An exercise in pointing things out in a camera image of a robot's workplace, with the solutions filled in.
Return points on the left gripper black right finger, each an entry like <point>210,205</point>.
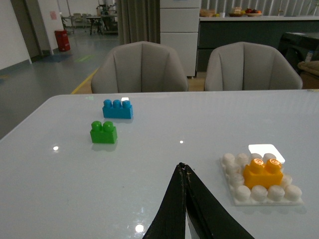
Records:
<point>207,218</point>

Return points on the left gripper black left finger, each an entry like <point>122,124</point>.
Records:
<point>169,222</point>

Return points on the yellow toy building block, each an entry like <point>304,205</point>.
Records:
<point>264,174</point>

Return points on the green toy building block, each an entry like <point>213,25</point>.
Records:
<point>103,133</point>

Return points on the blue toy building block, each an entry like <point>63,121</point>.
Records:
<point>117,109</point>

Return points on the right grey armchair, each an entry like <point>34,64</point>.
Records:
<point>244,66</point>

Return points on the grey armchair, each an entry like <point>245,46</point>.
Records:
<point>140,67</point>
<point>244,66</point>

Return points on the left grey armchair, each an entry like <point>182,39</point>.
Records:
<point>140,67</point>

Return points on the dark kitchen counter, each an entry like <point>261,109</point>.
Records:
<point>267,30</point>

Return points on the white drawer cabinet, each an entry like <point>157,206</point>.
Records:
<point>179,25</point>

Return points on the grey curtain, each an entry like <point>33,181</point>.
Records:
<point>138,20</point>

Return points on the wicker basket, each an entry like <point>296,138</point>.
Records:
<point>207,12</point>

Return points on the bread bowl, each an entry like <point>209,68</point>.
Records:
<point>237,12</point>

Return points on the background work table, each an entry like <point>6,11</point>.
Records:
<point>103,24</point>

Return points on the fruit plate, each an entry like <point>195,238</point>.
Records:
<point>253,12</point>

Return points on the white studded base plate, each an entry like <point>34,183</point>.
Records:
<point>284,194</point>

